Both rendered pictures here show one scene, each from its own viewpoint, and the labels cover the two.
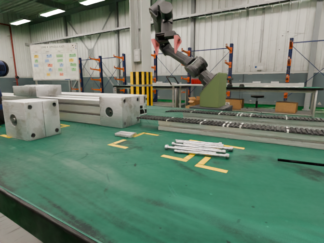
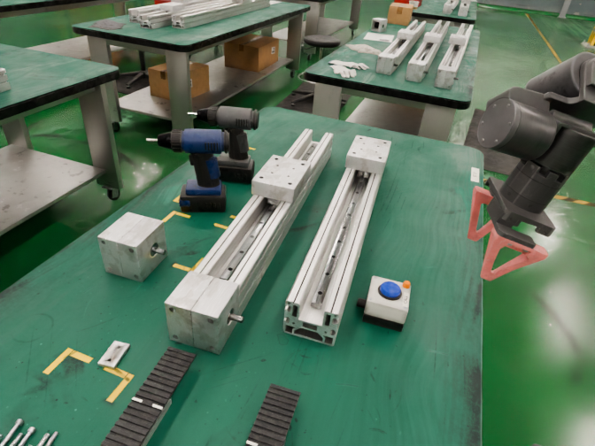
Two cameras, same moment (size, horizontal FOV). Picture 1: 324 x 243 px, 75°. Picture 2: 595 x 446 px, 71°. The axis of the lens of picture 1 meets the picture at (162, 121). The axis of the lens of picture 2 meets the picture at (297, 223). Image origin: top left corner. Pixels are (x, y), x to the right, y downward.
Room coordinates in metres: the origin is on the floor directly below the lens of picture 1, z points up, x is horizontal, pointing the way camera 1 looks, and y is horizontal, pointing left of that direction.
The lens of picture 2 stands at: (0.72, -0.42, 1.41)
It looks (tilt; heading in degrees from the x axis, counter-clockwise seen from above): 34 degrees down; 76
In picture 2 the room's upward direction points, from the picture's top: 5 degrees clockwise
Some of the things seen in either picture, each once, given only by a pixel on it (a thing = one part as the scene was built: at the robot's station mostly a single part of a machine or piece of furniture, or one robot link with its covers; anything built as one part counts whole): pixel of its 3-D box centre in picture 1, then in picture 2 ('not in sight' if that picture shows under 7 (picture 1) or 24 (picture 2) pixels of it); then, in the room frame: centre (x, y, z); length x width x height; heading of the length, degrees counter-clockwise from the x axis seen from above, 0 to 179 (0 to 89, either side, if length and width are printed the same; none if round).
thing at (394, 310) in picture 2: not in sight; (382, 301); (1.05, 0.14, 0.81); 0.10 x 0.08 x 0.06; 152
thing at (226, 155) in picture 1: (200, 153); not in sight; (0.39, -0.08, 0.78); 0.11 x 0.01 x 0.01; 69
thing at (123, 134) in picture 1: (125, 134); (114, 354); (0.55, 0.10, 0.78); 0.05 x 0.03 x 0.01; 66
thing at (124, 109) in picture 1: (122, 109); (210, 313); (0.71, 0.13, 0.83); 0.12 x 0.09 x 0.10; 152
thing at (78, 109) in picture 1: (39, 105); (281, 197); (0.91, 0.53, 0.82); 0.80 x 0.10 x 0.09; 62
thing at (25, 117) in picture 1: (36, 117); (139, 247); (0.57, 0.34, 0.83); 0.11 x 0.10 x 0.10; 152
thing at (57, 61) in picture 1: (57, 79); not in sight; (6.17, 3.01, 0.97); 1.51 x 0.50 x 1.95; 78
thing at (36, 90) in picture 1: (37, 93); (282, 181); (0.91, 0.53, 0.87); 0.16 x 0.11 x 0.07; 62
